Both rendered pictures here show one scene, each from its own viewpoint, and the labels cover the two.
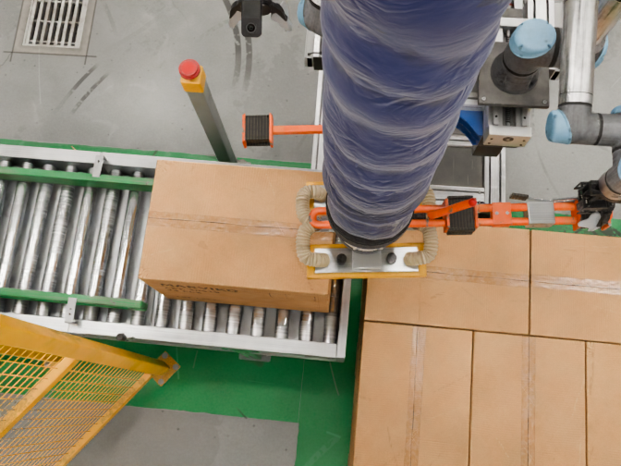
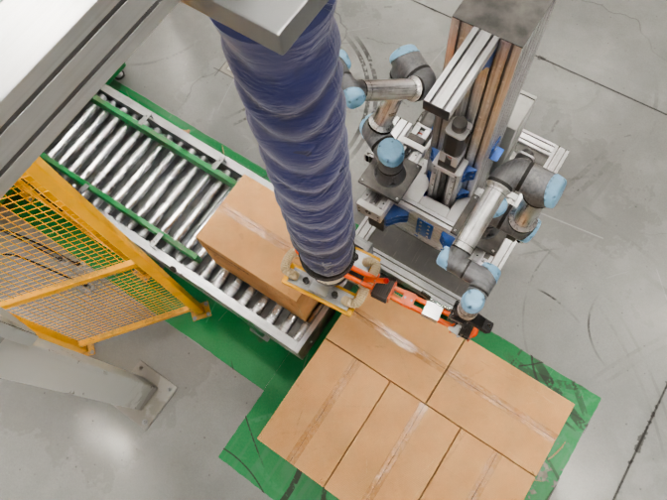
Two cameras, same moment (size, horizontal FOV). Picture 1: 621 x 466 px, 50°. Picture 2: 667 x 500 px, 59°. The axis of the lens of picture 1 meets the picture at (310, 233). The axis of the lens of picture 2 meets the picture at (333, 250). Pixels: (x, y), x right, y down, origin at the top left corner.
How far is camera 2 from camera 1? 0.88 m
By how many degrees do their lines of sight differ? 11
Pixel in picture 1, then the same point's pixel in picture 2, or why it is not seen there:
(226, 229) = (259, 234)
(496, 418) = (373, 443)
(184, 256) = (227, 237)
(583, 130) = (455, 265)
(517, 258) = (446, 350)
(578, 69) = (469, 229)
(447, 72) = (297, 179)
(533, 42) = not seen: hidden behind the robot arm
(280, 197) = not seen: hidden behind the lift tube
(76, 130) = (229, 137)
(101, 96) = not seen: hidden behind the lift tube
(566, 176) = (537, 323)
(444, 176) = (442, 278)
